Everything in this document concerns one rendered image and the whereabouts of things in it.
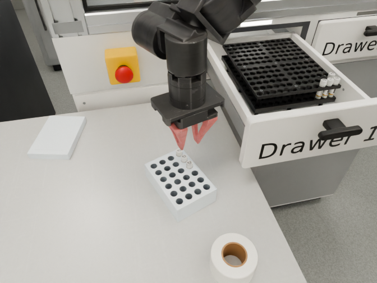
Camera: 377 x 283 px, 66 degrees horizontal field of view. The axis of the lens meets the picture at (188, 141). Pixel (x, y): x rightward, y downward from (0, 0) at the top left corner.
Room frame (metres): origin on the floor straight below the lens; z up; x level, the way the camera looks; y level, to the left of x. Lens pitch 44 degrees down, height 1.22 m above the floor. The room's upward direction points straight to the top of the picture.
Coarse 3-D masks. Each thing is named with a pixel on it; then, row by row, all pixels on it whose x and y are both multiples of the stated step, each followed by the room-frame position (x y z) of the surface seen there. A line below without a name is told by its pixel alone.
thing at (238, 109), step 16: (288, 32) 0.75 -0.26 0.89; (208, 48) 0.66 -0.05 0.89; (304, 48) 0.68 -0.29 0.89; (208, 64) 0.63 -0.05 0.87; (320, 64) 0.60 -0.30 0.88; (224, 80) 0.52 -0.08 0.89; (224, 96) 0.51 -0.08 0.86; (240, 96) 0.46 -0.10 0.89; (336, 96) 0.52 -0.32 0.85; (352, 96) 0.48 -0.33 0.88; (368, 96) 0.46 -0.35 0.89; (240, 112) 0.43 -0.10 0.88; (240, 128) 0.41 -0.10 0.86
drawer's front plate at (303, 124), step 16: (272, 112) 0.37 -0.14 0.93; (288, 112) 0.37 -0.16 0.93; (304, 112) 0.37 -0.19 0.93; (320, 112) 0.37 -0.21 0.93; (336, 112) 0.38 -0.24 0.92; (352, 112) 0.38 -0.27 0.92; (368, 112) 0.39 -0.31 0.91; (256, 128) 0.35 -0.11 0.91; (272, 128) 0.35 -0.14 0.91; (288, 128) 0.36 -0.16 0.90; (304, 128) 0.36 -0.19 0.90; (320, 128) 0.37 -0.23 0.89; (368, 128) 0.39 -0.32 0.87; (256, 144) 0.35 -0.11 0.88; (320, 144) 0.37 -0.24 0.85; (336, 144) 0.38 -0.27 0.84; (352, 144) 0.39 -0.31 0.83; (368, 144) 0.40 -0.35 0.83; (240, 160) 0.35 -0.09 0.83; (256, 160) 0.35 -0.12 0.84; (272, 160) 0.36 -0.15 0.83; (288, 160) 0.36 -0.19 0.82
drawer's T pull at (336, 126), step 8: (328, 120) 0.37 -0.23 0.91; (336, 120) 0.37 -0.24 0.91; (328, 128) 0.35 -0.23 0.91; (336, 128) 0.35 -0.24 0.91; (344, 128) 0.35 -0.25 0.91; (352, 128) 0.35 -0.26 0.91; (360, 128) 0.35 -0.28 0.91; (320, 136) 0.33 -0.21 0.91; (328, 136) 0.33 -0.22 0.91; (336, 136) 0.34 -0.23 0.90; (344, 136) 0.34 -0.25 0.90
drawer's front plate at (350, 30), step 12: (324, 24) 0.72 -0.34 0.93; (336, 24) 0.73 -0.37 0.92; (348, 24) 0.74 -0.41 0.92; (360, 24) 0.75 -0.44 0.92; (372, 24) 0.76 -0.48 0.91; (324, 36) 0.73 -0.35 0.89; (336, 36) 0.74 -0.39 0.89; (348, 36) 0.74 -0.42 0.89; (360, 36) 0.75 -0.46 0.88; (372, 36) 0.76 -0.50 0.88; (336, 48) 0.74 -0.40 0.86; (348, 48) 0.75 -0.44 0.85; (372, 48) 0.76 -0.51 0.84
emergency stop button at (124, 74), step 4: (120, 68) 0.57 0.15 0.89; (124, 68) 0.57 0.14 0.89; (128, 68) 0.57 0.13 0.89; (116, 72) 0.56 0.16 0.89; (120, 72) 0.56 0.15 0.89; (124, 72) 0.56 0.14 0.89; (128, 72) 0.56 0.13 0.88; (132, 72) 0.57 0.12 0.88; (116, 76) 0.56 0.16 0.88; (120, 76) 0.56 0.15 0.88; (124, 76) 0.56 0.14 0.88; (128, 76) 0.56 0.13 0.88; (132, 76) 0.57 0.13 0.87; (120, 80) 0.56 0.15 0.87; (124, 80) 0.56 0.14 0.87; (128, 80) 0.56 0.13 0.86
